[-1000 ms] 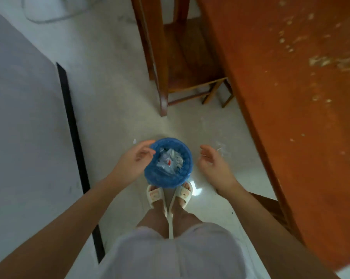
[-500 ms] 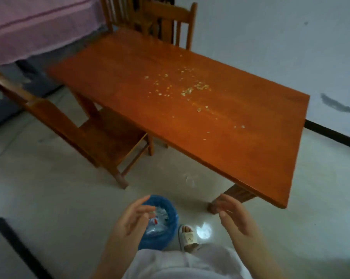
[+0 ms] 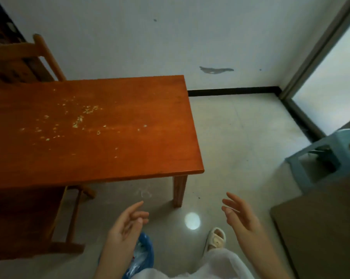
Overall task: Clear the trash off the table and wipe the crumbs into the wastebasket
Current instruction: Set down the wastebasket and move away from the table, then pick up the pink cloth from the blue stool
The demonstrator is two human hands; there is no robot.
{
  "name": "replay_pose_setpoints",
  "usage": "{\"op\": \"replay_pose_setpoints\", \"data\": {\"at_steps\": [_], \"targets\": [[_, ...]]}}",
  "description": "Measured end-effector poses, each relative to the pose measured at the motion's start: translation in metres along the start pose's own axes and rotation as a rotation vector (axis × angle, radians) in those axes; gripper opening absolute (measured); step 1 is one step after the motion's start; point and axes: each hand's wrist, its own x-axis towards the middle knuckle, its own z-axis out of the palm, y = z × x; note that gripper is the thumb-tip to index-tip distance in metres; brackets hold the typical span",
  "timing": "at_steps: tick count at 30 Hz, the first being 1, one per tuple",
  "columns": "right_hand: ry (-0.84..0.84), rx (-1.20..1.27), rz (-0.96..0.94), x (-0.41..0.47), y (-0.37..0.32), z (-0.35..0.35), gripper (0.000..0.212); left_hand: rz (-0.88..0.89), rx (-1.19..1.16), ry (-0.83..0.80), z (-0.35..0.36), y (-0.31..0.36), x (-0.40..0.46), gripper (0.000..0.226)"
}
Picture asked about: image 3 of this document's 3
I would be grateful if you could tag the person's right hand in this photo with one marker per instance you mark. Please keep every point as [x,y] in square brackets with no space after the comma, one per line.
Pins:
[243,220]

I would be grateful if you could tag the person's left hand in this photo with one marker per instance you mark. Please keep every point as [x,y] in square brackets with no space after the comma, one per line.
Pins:
[125,232]

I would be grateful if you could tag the blue lined waste basket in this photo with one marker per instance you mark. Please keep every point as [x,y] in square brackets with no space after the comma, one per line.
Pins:
[147,239]

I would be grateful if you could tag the food crumbs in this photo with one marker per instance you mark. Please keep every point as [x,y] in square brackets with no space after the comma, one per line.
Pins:
[76,124]

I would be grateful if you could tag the person's right forearm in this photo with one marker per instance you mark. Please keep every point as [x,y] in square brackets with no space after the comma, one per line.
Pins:
[265,258]

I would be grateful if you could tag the person's left forearm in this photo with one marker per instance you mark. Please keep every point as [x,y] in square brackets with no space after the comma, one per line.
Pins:
[116,264]

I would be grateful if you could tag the white bear right slipper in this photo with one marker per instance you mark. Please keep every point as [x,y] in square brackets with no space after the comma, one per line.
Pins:
[217,242]

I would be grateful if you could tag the white shorts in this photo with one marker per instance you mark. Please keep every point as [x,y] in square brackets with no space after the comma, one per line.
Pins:
[221,264]

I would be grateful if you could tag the orange wooden table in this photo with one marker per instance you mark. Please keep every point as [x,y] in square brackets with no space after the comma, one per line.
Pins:
[134,148]

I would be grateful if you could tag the wooden slat-back chair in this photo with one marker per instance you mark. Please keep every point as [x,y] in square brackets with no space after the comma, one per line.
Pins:
[23,217]
[48,58]

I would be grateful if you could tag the blue plastic stool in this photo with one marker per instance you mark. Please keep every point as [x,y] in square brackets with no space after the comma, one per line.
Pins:
[337,139]

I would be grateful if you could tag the black baseboard strip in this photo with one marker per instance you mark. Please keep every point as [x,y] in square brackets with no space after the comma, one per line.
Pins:
[236,91]

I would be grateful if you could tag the frosted glass door pane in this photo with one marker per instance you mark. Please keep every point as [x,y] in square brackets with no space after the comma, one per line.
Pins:
[331,92]

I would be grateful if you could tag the grey metal door frame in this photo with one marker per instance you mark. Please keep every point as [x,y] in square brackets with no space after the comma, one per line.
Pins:
[317,49]

